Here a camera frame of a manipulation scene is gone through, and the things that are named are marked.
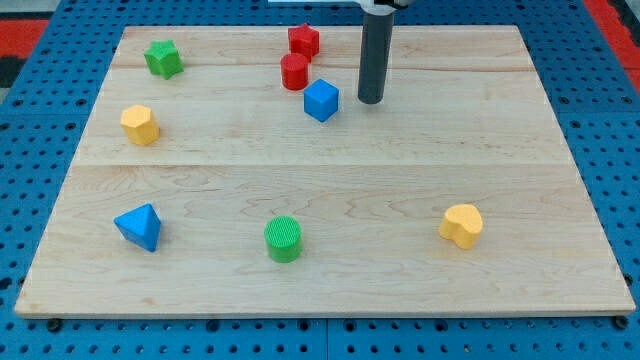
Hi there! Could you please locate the blue cube block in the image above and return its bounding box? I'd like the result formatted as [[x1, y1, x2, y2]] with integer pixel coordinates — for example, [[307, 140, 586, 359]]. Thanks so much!
[[303, 79, 339, 122]]

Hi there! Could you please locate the green star block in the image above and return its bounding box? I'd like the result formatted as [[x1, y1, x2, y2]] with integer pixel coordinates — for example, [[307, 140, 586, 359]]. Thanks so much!
[[144, 40, 184, 80]]

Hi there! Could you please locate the yellow heart block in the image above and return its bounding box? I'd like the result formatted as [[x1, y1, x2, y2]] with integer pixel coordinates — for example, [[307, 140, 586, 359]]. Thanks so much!
[[438, 204, 483, 250]]

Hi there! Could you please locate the red cylinder block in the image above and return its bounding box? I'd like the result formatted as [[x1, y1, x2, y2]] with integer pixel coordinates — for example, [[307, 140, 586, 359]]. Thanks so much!
[[280, 53, 309, 91]]

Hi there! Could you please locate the blue triangle block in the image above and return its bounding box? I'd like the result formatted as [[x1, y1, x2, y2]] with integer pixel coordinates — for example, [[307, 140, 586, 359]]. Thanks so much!
[[114, 204, 162, 252]]

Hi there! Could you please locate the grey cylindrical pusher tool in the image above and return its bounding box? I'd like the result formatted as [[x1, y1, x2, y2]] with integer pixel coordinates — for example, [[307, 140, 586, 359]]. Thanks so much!
[[358, 13, 394, 105]]

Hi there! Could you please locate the light wooden board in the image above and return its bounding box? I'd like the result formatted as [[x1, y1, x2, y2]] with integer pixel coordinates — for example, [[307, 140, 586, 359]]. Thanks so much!
[[15, 25, 636, 319]]

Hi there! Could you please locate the red star block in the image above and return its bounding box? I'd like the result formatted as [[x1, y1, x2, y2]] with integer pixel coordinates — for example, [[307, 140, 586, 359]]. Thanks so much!
[[287, 23, 320, 62]]

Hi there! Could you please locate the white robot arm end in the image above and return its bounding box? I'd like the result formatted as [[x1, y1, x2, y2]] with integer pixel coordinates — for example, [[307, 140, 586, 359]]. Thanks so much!
[[267, 0, 415, 16]]

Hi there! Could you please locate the green cylinder block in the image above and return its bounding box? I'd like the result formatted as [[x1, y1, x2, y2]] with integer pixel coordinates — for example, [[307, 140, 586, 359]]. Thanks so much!
[[264, 216, 302, 263]]

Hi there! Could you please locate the yellow hexagon block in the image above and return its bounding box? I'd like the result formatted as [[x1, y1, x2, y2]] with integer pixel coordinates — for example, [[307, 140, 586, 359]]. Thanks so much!
[[120, 105, 160, 146]]

